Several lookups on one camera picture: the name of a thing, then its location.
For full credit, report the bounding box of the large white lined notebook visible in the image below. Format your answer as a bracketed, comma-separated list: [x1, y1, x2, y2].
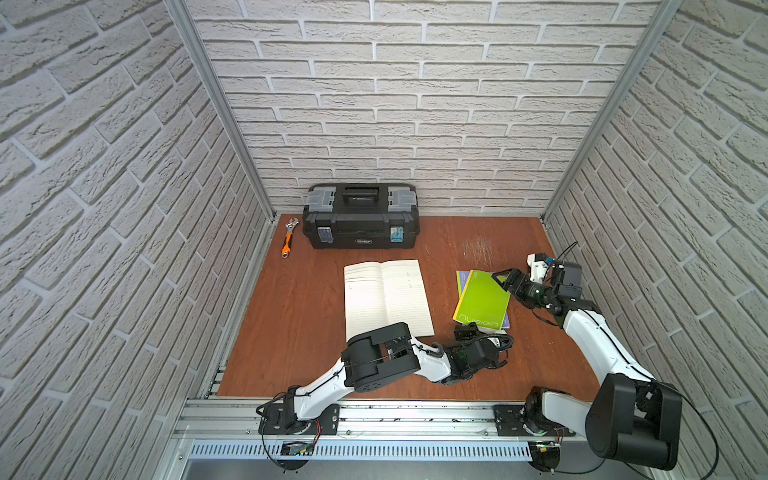
[344, 260, 435, 338]

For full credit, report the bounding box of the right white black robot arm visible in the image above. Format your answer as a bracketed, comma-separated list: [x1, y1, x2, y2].
[492, 257, 689, 471]

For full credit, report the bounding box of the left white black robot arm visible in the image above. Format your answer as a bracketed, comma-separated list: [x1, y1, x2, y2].
[256, 322, 514, 437]

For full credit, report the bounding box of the black plastic toolbox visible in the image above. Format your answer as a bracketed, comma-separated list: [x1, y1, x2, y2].
[301, 183, 420, 249]

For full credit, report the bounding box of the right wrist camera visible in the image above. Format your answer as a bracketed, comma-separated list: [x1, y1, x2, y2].
[527, 253, 552, 284]

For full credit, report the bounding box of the orange handled adjustable wrench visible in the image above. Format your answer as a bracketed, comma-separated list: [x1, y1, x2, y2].
[281, 217, 300, 259]

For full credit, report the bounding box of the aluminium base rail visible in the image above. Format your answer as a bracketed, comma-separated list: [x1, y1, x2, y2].
[152, 398, 679, 480]

